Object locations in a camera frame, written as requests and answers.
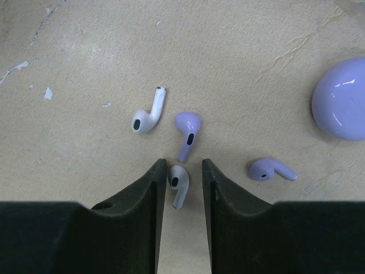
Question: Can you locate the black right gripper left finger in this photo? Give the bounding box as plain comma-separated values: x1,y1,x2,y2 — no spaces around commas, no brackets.
1,159,167,273

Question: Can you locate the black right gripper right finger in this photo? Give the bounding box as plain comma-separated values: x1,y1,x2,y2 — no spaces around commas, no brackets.
202,159,364,273

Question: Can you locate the white earbud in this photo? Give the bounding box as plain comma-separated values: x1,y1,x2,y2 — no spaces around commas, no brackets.
168,165,190,209
131,86,166,135

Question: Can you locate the purple earbud charging case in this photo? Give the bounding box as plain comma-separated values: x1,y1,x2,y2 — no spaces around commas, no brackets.
311,57,364,141

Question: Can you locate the purple earbud right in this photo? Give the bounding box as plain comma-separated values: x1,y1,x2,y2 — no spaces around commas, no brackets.
249,158,297,181

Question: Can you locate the purple earbud left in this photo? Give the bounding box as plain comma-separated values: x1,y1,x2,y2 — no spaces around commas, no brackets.
175,112,201,162

